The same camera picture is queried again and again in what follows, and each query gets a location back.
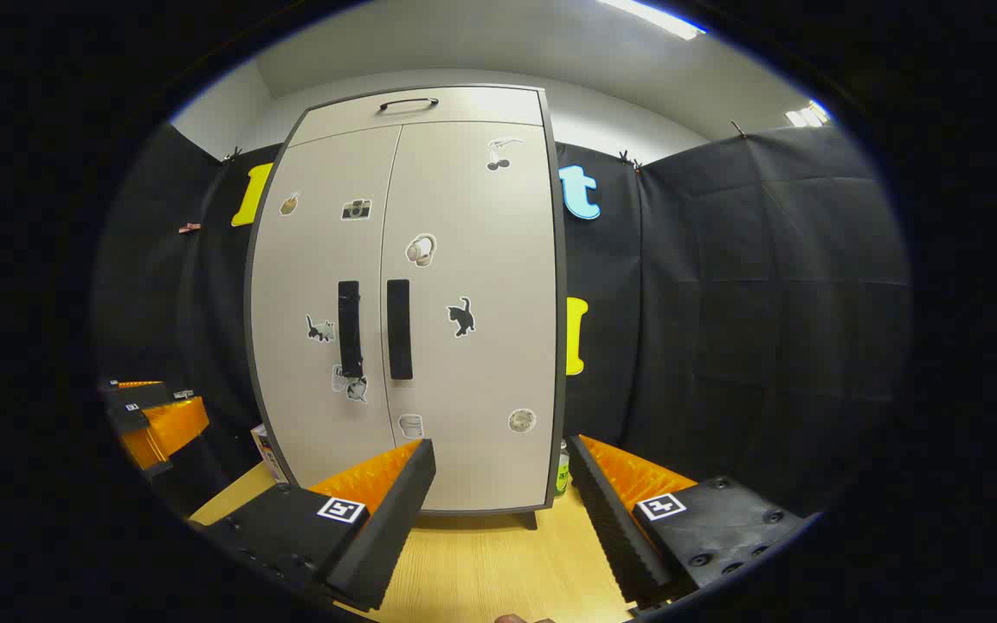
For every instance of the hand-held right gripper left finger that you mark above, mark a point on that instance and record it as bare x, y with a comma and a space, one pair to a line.
395, 519

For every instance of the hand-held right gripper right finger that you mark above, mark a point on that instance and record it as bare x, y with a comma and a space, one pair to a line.
615, 536

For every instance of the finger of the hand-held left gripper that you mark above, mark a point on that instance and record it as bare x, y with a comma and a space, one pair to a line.
161, 428
148, 394

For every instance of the headphone-sticker shoe cabinet door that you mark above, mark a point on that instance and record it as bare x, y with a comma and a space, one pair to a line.
481, 372

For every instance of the camera-sticker shoe cabinet door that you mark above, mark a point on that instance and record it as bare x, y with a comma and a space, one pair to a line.
308, 260

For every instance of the white double-door shoe cabinet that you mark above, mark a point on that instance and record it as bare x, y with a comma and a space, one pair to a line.
464, 105

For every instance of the green label bottle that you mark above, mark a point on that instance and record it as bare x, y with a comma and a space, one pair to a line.
562, 472

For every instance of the white book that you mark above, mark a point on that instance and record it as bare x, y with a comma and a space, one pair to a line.
266, 450

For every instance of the black binder clip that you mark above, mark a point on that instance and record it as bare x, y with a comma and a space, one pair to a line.
232, 156
628, 160
736, 128

